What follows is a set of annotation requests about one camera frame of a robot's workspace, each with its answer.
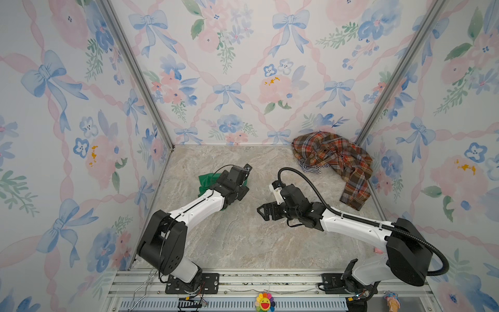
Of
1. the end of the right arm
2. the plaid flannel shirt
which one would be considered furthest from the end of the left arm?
the plaid flannel shirt

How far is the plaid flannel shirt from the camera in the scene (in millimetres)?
999

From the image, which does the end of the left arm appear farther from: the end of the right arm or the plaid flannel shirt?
the plaid flannel shirt
